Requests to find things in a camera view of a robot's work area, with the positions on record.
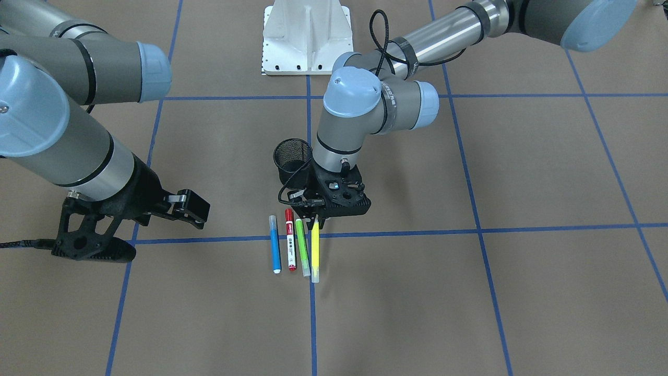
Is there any red marker pen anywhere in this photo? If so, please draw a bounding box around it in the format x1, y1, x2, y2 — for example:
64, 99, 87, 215
284, 208, 297, 272

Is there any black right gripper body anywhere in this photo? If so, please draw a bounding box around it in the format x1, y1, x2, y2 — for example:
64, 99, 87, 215
60, 155, 173, 228

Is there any yellow highlighter pen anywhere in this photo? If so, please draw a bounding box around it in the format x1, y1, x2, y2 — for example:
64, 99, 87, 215
309, 217, 320, 284

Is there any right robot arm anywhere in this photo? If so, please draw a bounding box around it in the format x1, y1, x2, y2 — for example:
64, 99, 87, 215
2, 1, 210, 229

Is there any blue marker pen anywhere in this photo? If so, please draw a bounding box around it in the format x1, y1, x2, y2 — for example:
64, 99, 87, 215
269, 215, 282, 274

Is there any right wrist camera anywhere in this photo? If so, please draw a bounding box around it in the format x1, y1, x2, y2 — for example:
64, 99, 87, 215
51, 197, 137, 263

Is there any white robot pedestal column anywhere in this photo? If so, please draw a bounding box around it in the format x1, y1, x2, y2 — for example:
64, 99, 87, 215
261, 1, 354, 76

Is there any green marker pen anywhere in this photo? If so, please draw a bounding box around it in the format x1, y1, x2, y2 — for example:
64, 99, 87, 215
294, 217, 311, 277

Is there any black mesh pen cup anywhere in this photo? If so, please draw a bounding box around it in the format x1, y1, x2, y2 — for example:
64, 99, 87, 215
273, 138, 312, 190

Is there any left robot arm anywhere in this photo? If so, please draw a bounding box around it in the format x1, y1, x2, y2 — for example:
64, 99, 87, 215
283, 1, 636, 232

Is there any brown paper table mat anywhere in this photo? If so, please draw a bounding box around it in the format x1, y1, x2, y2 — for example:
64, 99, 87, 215
2, 1, 667, 375

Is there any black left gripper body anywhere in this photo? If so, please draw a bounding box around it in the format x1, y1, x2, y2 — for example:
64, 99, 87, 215
289, 162, 327, 229

